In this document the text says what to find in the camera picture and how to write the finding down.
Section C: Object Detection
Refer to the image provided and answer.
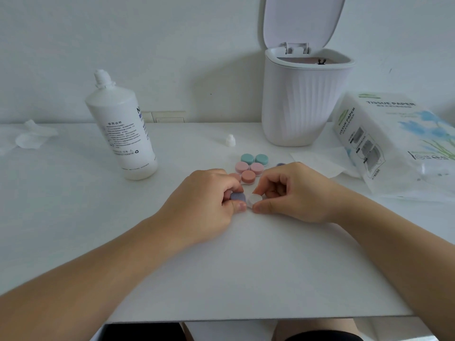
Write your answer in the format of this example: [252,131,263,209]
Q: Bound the person's left hand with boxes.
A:
[152,168,247,251]

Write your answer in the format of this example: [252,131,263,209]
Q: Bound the person's right hand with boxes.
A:
[252,162,344,224]

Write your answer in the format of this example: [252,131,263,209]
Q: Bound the blue and white lens case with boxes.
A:
[229,192,263,209]

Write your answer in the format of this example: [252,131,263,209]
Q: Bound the person's left forearm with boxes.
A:
[0,214,192,341]

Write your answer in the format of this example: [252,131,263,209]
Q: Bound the person's right forearm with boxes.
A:
[331,187,455,341]

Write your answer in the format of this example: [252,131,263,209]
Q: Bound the coral contact lens case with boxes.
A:
[227,170,257,186]

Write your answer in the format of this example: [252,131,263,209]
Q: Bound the pink contact lens case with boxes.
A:
[235,161,264,175]

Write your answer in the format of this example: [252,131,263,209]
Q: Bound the teal contact lens case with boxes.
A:
[240,153,269,166]

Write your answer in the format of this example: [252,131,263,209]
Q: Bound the flat white tissue sheet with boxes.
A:
[289,145,363,179]

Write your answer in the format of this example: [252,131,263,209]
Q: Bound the white ribbed trash bin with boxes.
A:
[261,0,356,147]

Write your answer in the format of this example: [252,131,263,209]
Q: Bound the person's right leg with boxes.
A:
[274,317,360,341]

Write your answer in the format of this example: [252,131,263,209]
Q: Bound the white solution bottle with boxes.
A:
[84,69,159,181]

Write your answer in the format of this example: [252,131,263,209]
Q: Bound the tissue paper pack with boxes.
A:
[332,91,455,203]

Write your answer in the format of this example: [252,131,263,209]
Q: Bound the black shorts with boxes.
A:
[91,321,365,341]

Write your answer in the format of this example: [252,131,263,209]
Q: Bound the crumpled white tissue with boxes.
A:
[0,119,59,156]

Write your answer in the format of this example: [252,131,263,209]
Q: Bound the white wall outlet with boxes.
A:
[139,111,187,124]

